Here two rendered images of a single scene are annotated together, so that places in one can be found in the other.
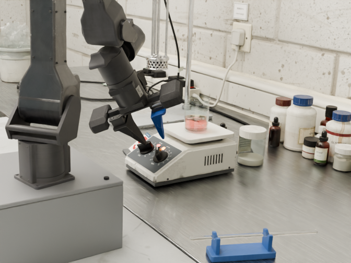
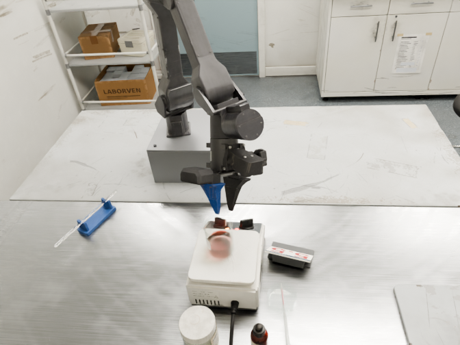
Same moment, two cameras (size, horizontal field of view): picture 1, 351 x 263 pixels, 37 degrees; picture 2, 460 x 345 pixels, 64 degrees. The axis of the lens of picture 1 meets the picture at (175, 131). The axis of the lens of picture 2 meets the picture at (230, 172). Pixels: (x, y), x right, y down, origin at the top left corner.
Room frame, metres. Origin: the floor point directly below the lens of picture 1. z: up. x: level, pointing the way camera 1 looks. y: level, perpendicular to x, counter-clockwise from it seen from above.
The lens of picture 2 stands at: (1.39, -0.35, 1.53)
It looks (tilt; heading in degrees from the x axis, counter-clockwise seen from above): 39 degrees down; 133
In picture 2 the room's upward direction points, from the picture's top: 5 degrees counter-clockwise
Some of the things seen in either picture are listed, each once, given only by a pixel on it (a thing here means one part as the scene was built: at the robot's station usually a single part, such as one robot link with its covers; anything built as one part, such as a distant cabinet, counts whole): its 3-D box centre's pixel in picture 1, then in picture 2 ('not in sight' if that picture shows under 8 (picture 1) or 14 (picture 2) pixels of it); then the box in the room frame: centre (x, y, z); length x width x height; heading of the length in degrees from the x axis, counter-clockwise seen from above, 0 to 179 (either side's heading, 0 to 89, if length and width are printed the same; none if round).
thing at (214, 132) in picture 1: (196, 130); (225, 254); (1.08, -0.04, 0.98); 0.12 x 0.12 x 0.01; 32
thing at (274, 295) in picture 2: not in sight; (281, 298); (1.19, -0.02, 0.91); 0.06 x 0.06 x 0.02
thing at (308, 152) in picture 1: (312, 147); not in sight; (1.19, -0.32, 0.92); 0.04 x 0.04 x 0.04
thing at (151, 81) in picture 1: (162, 82); not in sight; (1.89, 0.06, 0.92); 0.40 x 0.06 x 0.04; 34
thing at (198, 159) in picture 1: (185, 152); (228, 258); (1.06, -0.02, 0.94); 0.22 x 0.13 x 0.08; 122
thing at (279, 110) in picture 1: (281, 119); not in sight; (1.32, -0.27, 0.95); 0.06 x 0.06 x 0.11
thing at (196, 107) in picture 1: (195, 113); (220, 235); (1.07, -0.04, 1.02); 0.06 x 0.05 x 0.08; 100
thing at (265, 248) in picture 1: (241, 244); (96, 215); (0.71, -0.10, 0.92); 0.10 x 0.03 x 0.04; 102
